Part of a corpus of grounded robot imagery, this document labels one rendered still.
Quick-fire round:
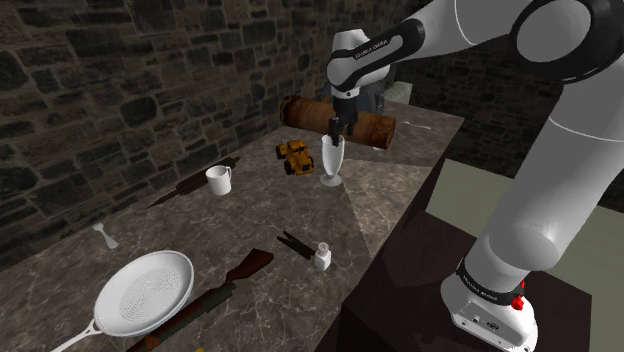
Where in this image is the white salt shaker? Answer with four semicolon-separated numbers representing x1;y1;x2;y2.
313;241;333;272

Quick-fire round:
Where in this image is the yellow toy loader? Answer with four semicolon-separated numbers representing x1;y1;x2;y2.
275;139;315;177

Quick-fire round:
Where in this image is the white mug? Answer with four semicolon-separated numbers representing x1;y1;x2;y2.
204;164;234;197

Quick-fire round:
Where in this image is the tall white footed glass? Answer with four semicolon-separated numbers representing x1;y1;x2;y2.
319;134;346;188

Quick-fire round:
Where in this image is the brown toy rifle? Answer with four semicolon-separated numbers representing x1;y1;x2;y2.
125;247;276;352

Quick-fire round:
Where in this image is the white strainer pan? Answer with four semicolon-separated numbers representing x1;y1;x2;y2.
50;249;196;352

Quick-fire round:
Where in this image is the small white spoon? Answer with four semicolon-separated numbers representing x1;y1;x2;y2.
91;222;120;251

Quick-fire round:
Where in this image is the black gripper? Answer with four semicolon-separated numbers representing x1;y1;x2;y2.
328;94;361;148

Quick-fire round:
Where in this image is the brown wooden log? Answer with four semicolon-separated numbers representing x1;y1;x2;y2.
279;94;398;151

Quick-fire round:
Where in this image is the pale green box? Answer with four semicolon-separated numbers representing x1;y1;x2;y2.
386;79;415;105

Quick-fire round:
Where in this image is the dark robot stand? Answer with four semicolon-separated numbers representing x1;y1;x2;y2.
315;209;594;352

